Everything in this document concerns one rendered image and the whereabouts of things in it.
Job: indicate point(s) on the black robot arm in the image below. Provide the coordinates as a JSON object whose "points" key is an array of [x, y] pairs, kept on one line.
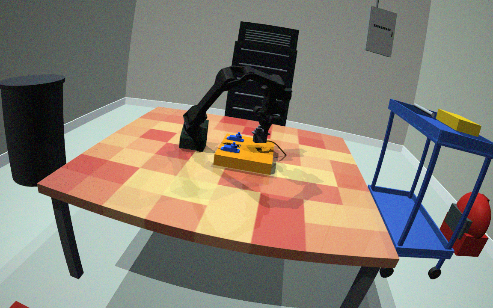
{"points": [[273, 85]]}

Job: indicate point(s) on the grey micro servo with orange cable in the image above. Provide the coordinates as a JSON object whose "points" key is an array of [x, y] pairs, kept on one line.
{"points": [[261, 137]]}

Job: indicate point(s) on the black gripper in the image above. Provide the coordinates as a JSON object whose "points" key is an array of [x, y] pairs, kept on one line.
{"points": [[266, 115]]}

